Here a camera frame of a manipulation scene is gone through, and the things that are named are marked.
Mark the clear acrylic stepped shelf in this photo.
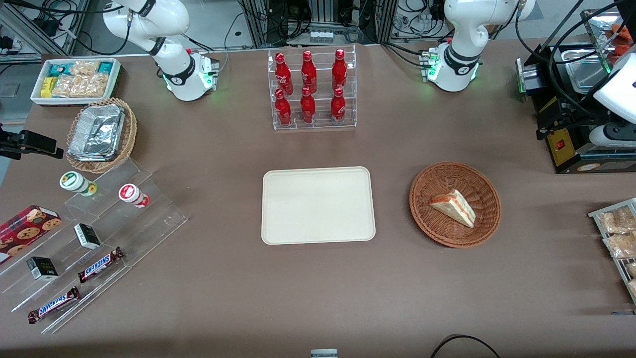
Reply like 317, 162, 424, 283
0, 158, 189, 335

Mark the brown round wicker basket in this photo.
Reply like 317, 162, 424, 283
409, 162, 502, 248

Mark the red-lidded white cup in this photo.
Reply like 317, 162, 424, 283
118, 183, 150, 208

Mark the steel pan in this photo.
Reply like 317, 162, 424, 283
560, 46, 606, 93

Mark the clear acrylic bottle rack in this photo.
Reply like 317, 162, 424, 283
268, 45, 357, 131

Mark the green-lidded white cup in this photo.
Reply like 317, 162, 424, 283
59, 171, 98, 197

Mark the black counter machine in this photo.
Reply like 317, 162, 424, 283
516, 0, 636, 174

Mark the tray of packaged snacks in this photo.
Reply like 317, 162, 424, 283
588, 197, 636, 304

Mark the triangle sandwich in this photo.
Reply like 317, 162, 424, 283
429, 189, 477, 229

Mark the cream plastic tray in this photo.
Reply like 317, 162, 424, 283
261, 166, 377, 246

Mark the aluminium frame stand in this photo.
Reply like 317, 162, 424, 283
238, 0, 399, 49

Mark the black cable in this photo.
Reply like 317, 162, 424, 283
429, 334, 500, 358

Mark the red cookie box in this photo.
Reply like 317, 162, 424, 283
0, 205, 63, 266

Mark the brown Snickers bar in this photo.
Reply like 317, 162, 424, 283
27, 286, 81, 325
78, 247, 125, 284

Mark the aluminium foil container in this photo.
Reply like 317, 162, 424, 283
68, 103, 126, 163

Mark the red cola bottle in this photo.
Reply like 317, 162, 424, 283
301, 50, 318, 94
331, 48, 348, 92
275, 89, 292, 127
275, 52, 294, 96
330, 87, 346, 125
300, 87, 316, 124

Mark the white rectangular snack bin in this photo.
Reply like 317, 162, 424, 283
30, 58, 122, 107

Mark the small black box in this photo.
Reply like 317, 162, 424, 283
26, 256, 59, 281
73, 223, 102, 250

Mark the light oval wicker basket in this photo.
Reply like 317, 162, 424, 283
66, 97, 138, 174

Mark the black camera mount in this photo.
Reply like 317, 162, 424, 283
0, 125, 65, 161

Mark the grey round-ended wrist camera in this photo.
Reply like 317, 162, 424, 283
589, 122, 636, 148

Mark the clear rice cracker pack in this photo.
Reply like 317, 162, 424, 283
52, 74, 110, 98
71, 60, 100, 77

